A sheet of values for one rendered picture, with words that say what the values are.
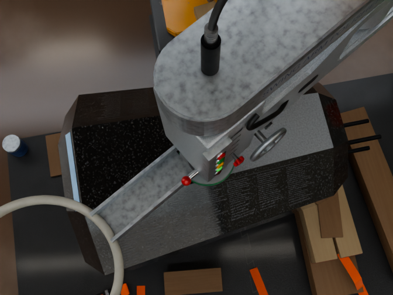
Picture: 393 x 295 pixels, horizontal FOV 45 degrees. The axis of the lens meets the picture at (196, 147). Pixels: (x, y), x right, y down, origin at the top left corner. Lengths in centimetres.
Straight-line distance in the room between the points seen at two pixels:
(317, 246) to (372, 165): 58
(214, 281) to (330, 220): 67
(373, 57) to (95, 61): 172
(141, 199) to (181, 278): 101
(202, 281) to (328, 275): 65
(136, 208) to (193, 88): 67
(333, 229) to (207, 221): 78
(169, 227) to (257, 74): 106
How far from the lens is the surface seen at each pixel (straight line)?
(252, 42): 109
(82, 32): 315
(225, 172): 181
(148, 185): 161
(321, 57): 141
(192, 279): 255
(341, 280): 264
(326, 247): 252
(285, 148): 192
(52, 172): 284
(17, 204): 160
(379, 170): 279
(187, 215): 195
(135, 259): 206
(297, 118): 197
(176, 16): 221
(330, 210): 253
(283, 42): 110
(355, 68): 309
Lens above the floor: 268
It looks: 75 degrees down
